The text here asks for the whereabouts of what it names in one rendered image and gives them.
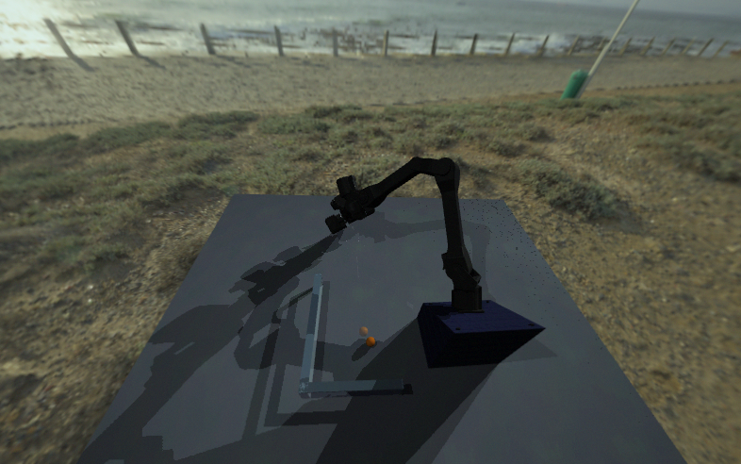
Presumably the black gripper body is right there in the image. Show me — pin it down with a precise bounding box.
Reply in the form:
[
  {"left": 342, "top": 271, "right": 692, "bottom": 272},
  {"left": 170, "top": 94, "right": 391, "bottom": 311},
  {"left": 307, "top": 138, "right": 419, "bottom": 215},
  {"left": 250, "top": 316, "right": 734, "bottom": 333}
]
[{"left": 325, "top": 207, "right": 375, "bottom": 234}]

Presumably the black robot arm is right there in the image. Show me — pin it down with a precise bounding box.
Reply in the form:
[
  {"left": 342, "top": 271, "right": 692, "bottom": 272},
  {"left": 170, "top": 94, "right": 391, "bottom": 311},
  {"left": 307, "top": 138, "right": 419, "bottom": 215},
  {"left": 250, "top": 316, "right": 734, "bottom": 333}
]
[{"left": 330, "top": 157, "right": 485, "bottom": 313}]

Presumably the clear low l-shaped wall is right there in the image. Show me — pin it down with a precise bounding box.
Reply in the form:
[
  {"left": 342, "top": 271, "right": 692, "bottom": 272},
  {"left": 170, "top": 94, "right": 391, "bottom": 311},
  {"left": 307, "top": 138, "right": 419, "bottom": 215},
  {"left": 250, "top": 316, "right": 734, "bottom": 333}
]
[
  {"left": 299, "top": 280, "right": 402, "bottom": 399},
  {"left": 298, "top": 274, "right": 403, "bottom": 395}
]

